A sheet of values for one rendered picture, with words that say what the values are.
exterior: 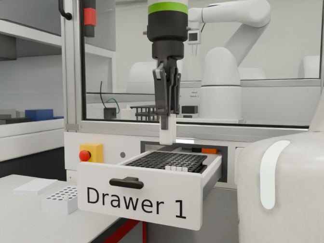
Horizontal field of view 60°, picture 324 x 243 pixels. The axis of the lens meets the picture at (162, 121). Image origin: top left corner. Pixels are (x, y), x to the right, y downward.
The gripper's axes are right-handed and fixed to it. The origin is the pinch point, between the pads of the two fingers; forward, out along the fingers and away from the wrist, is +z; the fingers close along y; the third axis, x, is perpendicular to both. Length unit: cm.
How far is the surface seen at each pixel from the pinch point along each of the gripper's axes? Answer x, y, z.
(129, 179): -3.5, 13.0, 9.0
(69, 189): -34.2, -5.5, 20.6
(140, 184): -0.3, 14.5, 9.2
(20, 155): -84, -32, 19
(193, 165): 4.3, -7.7, 10.2
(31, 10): -83, -41, -48
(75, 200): -27.8, -0.1, 21.3
